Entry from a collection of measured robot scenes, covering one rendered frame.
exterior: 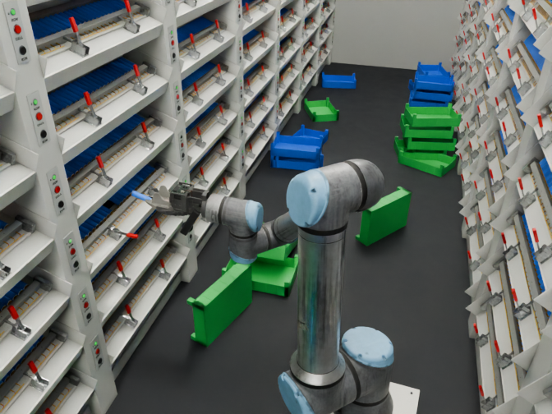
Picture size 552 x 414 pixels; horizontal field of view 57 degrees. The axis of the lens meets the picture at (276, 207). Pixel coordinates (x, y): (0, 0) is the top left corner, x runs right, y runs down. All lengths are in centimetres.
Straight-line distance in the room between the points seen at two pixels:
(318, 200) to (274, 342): 104
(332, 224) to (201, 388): 96
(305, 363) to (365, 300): 88
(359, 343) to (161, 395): 74
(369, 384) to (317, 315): 34
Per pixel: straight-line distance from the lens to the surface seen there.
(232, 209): 152
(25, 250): 135
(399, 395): 176
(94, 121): 148
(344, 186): 108
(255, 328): 205
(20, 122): 125
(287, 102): 378
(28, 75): 125
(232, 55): 248
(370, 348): 150
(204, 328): 192
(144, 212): 178
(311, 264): 116
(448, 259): 254
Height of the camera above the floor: 146
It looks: 32 degrees down
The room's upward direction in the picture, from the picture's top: 1 degrees clockwise
